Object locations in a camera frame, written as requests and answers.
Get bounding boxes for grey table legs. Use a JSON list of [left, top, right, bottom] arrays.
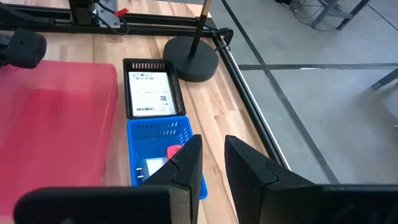
[[275, 0, 371, 32]]

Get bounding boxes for white rectangular card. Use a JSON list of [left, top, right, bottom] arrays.
[[127, 71, 177, 118]]

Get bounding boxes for black aluminium table frame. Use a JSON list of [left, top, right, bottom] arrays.
[[0, 2, 292, 171]]

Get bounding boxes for black clamp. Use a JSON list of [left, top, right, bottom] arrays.
[[213, 27, 234, 52]]

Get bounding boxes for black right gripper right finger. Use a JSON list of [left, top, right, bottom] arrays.
[[224, 134, 398, 224]]

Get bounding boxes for white globe table lamp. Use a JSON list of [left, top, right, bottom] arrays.
[[162, 0, 220, 83]]

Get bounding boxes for pink translucent plastic bin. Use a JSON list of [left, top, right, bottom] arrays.
[[0, 60, 119, 215]]

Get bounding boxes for black stand leg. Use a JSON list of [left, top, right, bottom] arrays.
[[369, 67, 398, 92]]

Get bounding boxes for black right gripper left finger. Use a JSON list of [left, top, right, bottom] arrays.
[[14, 134, 204, 224]]

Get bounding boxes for small pink cube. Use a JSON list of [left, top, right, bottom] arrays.
[[167, 144, 185, 160]]

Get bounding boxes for black plastic basket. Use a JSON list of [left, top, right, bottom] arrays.
[[123, 58, 187, 121]]

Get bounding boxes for blue plastic basket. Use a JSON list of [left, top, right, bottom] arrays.
[[126, 115, 208, 200]]

